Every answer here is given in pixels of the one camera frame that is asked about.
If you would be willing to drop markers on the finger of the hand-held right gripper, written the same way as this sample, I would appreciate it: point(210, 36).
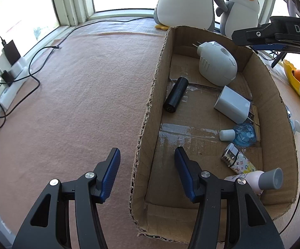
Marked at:
point(253, 35)
point(269, 47)

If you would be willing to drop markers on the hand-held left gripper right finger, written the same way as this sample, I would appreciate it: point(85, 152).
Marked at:
point(185, 176)

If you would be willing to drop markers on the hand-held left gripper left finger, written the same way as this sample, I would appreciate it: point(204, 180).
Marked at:
point(111, 176)

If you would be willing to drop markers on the white plug-in device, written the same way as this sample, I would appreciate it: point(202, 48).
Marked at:
point(217, 64)

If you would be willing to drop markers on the patterned lighter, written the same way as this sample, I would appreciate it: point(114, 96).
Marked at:
point(240, 162)

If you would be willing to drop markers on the white power adapter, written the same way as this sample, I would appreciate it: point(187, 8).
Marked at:
point(231, 103)

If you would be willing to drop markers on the blue eye drop bottle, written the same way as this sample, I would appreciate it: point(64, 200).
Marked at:
point(244, 134)

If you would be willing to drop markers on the cardboard box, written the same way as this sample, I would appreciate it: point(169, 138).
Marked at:
point(191, 103)

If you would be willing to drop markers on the black cylinder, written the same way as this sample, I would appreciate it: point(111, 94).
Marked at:
point(176, 94)

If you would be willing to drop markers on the pink bottle with grey cap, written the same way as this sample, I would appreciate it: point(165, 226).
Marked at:
point(269, 179)

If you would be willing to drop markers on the black tripod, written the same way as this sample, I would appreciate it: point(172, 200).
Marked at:
point(279, 58)

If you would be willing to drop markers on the small penguin plush toy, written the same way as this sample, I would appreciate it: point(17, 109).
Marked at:
point(240, 13)

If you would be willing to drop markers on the yellow bowl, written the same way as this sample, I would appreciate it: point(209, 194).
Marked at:
point(292, 80)

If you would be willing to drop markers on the orange fruit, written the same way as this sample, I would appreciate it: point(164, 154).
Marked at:
point(299, 75)

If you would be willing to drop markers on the pink blanket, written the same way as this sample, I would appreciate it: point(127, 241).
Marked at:
point(87, 109)

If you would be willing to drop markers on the large penguin plush toy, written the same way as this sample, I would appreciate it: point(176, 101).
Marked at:
point(186, 2)

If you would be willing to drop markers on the white power strip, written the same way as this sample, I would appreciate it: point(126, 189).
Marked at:
point(15, 83)

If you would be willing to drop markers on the beige woven cloth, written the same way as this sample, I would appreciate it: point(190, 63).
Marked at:
point(119, 28)

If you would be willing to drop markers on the small black plug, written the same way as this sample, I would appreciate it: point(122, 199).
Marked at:
point(7, 77)

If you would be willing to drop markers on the white charger block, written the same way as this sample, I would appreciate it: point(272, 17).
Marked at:
point(1, 63)

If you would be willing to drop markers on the black charger block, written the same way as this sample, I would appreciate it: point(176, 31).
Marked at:
point(11, 53)

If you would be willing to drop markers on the white window frame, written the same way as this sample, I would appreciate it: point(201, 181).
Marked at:
point(72, 2)

